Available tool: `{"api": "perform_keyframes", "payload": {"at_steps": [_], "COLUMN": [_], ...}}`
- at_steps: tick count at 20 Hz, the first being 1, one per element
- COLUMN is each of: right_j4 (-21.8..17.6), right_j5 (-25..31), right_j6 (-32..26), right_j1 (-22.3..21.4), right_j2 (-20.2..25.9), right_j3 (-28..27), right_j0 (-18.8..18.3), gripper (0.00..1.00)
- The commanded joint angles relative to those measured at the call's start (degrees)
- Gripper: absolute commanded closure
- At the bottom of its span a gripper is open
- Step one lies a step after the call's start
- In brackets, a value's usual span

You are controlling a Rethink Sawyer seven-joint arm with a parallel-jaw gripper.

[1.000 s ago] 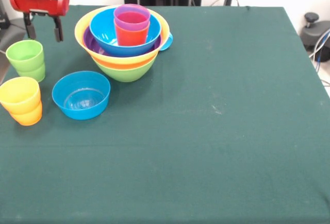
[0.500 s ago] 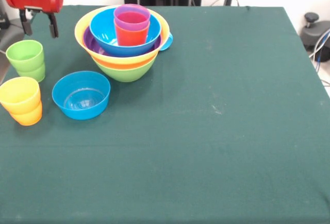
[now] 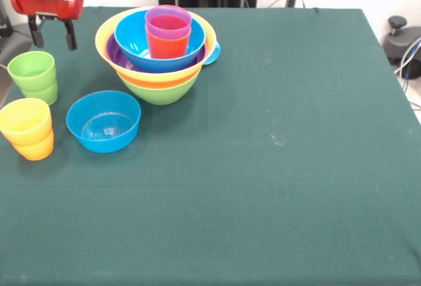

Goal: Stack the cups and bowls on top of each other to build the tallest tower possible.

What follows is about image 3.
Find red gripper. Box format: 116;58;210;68
8;0;84;52

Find green cup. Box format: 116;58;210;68
22;80;59;106
7;51;57;95

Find yellow bowl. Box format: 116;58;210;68
94;5;218;90

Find purple bowl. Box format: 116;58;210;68
105;32;207;75

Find large blue bowl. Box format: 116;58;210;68
113;9;207;73

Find purple cup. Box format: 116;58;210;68
144;5;193;41

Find red-orange cup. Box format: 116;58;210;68
146;28;192;60

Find dark equipment box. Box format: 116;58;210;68
0;0;14;39

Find yellow cup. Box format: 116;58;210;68
0;97;53;147

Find small blue bowl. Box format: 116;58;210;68
66;90;142;154

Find orange cup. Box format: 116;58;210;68
12;131;55;162

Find green bowl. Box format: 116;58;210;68
120;68;201;107

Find blue cup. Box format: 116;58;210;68
202;41;222;66

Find dark green table cloth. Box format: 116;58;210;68
0;5;421;286

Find black stand with knob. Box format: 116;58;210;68
383;15;421;80

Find blue cable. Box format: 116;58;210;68
393;34;421;82

